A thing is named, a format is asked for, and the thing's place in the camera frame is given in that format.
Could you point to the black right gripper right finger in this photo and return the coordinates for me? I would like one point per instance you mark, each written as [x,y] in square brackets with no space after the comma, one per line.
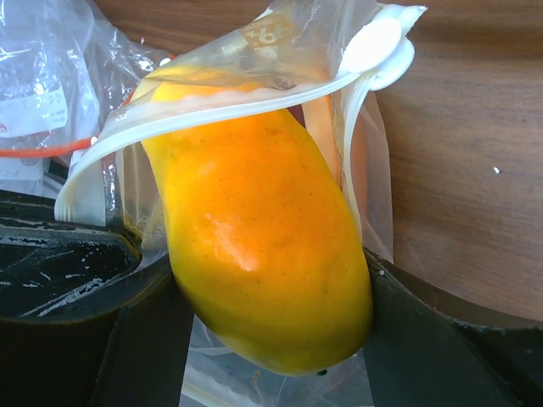
[429,347]

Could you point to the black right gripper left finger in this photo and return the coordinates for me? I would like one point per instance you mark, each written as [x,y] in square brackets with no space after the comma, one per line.
[84,322]

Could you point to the orange yellow mango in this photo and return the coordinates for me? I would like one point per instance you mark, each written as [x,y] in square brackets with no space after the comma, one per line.
[262,241]

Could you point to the clear white-dotted zip bag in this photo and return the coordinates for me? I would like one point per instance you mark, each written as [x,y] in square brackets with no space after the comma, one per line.
[293,53]

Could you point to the orange papaya slice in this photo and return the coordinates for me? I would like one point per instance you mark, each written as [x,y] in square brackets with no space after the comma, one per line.
[316,117]

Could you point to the orange-zipper clear bag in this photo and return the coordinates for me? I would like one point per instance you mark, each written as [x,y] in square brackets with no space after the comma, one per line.
[42,161]

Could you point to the crumpled clear plastic bag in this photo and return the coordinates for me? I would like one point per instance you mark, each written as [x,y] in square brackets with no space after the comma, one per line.
[64,68]

